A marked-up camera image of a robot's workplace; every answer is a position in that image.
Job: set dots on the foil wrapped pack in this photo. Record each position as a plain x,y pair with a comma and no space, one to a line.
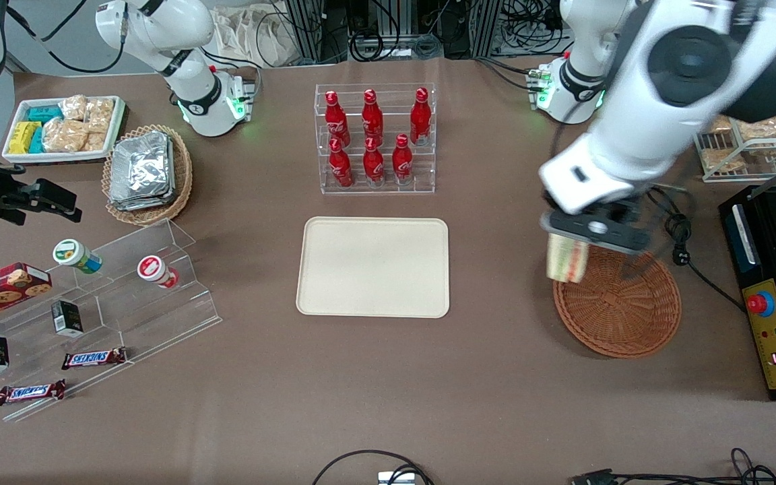
139,165
159,201

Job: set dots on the red cola bottle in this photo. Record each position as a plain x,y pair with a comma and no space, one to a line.
373,164
419,118
401,162
340,167
372,120
335,121

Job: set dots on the light wicker basket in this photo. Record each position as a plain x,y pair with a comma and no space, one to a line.
152,214

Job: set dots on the red lidded yogurt cup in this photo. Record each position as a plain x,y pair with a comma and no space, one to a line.
155,269

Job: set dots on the yellow snack pack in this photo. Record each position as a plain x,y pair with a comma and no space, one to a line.
23,136

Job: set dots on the metal equipment rack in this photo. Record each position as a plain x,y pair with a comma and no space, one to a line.
314,27

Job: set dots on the clear acrylic stepped display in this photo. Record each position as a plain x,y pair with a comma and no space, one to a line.
159,316

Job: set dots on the clear bagged rice snack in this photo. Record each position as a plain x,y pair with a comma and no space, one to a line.
721,124
775,128
95,141
75,106
721,159
100,113
61,135

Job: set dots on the Snickers chocolate bar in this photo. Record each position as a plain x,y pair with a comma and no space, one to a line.
31,391
93,358

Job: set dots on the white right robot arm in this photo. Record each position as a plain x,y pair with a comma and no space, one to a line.
159,34

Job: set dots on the green sunflower lidded cup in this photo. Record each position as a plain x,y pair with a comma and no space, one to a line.
75,254

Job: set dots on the plastic sandwich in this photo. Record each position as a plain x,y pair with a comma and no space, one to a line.
566,259

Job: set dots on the cream plastic tray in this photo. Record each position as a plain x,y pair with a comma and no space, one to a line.
373,266

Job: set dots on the clear acrylic bottle rack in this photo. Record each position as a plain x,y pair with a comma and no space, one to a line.
422,168

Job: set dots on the black heating machine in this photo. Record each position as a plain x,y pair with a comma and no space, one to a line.
775,337

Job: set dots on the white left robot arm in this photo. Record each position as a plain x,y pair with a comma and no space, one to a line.
630,135

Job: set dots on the silver connector box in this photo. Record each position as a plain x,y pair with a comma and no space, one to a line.
396,479

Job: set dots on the beige cloth bag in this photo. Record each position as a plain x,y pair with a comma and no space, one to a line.
253,34

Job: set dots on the teal snack pack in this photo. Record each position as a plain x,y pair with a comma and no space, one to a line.
44,113
37,143

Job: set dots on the white snack tray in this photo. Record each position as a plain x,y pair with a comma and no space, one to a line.
115,128

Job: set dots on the brown wicker basket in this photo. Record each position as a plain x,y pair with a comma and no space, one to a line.
617,316

